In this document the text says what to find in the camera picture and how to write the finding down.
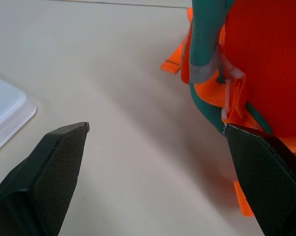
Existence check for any orange and teal backpack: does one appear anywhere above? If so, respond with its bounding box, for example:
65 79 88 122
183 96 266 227
160 0 296 218

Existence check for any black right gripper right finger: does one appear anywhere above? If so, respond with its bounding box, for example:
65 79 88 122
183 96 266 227
223 123 296 236

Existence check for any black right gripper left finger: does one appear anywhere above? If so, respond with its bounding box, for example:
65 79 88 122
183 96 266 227
0 121 90 236

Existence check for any white plastic tray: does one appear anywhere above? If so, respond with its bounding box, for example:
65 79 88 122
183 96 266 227
0 73 37 156

